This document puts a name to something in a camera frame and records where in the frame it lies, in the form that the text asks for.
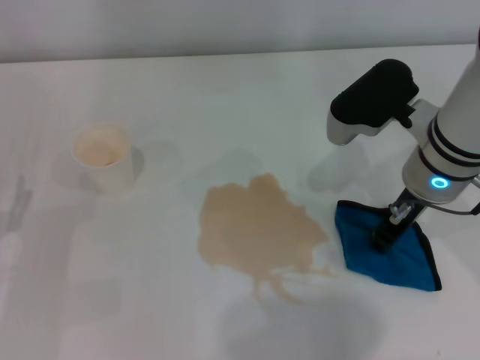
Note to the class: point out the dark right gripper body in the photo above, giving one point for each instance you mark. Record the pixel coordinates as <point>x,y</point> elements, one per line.
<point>408,208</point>

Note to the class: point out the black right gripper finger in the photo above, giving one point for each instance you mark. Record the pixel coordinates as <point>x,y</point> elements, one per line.
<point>384,240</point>

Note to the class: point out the blue rag with black trim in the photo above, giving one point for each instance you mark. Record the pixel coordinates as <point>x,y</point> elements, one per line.
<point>393,270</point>

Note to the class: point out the white paper cup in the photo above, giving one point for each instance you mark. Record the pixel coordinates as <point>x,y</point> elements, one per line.
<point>108,168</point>

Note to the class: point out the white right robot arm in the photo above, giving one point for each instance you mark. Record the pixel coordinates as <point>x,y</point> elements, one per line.
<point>450,123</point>

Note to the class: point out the brown water stain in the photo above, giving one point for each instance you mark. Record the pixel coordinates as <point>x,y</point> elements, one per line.
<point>255,228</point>

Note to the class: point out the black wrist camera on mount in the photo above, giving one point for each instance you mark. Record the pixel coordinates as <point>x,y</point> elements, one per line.
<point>375,90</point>

